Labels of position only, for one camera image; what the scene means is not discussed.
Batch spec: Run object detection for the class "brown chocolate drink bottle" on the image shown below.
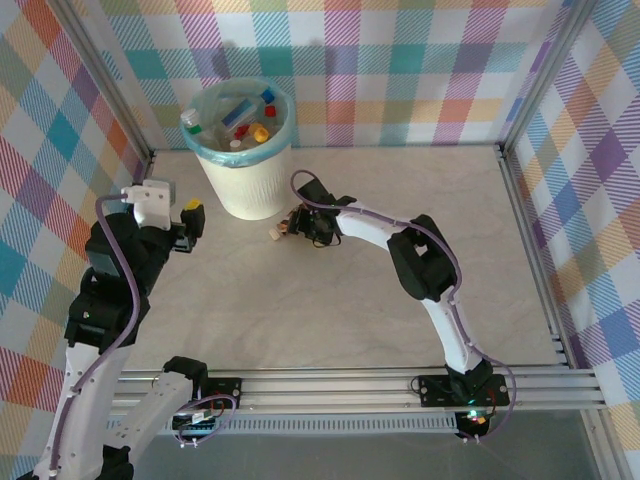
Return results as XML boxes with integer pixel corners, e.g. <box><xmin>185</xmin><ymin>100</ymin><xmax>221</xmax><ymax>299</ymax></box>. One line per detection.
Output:
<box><xmin>268</xmin><ymin>213</ymin><xmax>297</xmax><ymax>243</ymax></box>

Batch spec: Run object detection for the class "wide aluminium base rail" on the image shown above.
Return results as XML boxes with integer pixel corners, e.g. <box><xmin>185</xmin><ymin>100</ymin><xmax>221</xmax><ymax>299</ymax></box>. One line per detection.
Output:
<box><xmin>54</xmin><ymin>367</ymin><xmax>609</xmax><ymax>414</ymax></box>

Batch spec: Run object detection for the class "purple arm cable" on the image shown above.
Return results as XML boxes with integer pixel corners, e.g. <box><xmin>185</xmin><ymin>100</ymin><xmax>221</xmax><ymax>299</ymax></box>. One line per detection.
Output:
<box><xmin>290</xmin><ymin>169</ymin><xmax>517</xmax><ymax>446</ymax></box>
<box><xmin>47</xmin><ymin>193</ymin><xmax>236</xmax><ymax>479</ymax></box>

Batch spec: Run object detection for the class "green controller board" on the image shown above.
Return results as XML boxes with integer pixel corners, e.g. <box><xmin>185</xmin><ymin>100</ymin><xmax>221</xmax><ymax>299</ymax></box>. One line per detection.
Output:
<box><xmin>172</xmin><ymin>409</ymin><xmax>221</xmax><ymax>441</ymax></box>

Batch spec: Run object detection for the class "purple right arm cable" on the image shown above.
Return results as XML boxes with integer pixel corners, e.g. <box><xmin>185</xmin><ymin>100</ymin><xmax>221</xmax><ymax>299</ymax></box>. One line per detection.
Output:
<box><xmin>290</xmin><ymin>169</ymin><xmax>517</xmax><ymax>446</ymax></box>

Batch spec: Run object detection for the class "small lit controller board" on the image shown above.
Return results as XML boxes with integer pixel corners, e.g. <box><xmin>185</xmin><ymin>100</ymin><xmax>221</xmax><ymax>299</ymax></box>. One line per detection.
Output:
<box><xmin>457</xmin><ymin>409</ymin><xmax>494</xmax><ymax>436</ymax></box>

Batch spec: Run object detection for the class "aluminium side rail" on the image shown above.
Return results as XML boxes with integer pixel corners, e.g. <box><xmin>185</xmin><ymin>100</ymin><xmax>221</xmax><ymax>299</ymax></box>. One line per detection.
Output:
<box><xmin>127</xmin><ymin>149</ymin><xmax>157</xmax><ymax>196</ymax></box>
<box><xmin>497</xmin><ymin>144</ymin><xmax>609</xmax><ymax>381</ymax></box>

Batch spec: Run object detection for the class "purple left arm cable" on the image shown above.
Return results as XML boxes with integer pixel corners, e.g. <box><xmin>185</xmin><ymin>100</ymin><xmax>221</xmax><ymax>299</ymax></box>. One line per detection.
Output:
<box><xmin>47</xmin><ymin>193</ymin><xmax>236</xmax><ymax>479</ymax></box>

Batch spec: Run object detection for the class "grey slotted cable duct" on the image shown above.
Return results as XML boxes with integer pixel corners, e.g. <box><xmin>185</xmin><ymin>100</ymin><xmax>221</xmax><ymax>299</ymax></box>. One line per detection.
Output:
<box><xmin>107</xmin><ymin>415</ymin><xmax>461</xmax><ymax>437</ymax></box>

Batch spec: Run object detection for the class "aluminium frame post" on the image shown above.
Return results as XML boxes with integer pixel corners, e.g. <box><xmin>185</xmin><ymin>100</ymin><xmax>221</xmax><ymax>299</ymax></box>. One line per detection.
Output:
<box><xmin>49</xmin><ymin>0</ymin><xmax>156</xmax><ymax>161</ymax></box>
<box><xmin>499</xmin><ymin>0</ymin><xmax>601</xmax><ymax>156</ymax></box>

